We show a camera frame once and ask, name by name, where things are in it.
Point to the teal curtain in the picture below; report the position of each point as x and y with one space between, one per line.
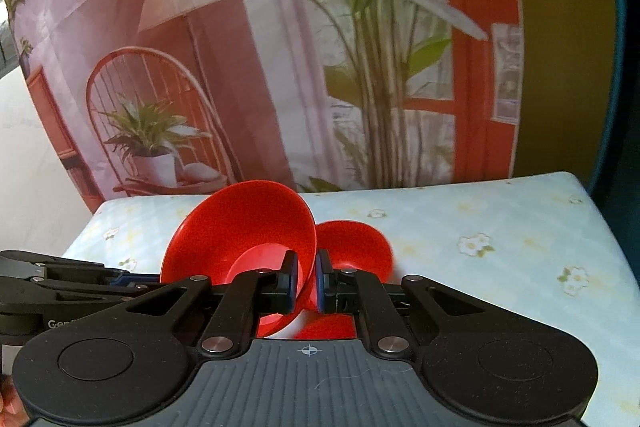
622 57

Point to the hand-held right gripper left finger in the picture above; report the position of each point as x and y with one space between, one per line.
287 279

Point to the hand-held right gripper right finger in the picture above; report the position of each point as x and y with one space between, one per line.
325 279

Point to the person's left hand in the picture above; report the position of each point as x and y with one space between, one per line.
9 402

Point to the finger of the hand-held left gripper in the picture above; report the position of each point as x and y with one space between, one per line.
60 264
100 289

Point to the printed room scene backdrop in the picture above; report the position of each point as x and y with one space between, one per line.
250 57

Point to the red plastic bowl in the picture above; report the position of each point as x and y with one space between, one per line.
360 247
240 227

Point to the floral tablecloth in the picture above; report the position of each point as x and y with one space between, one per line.
500 257

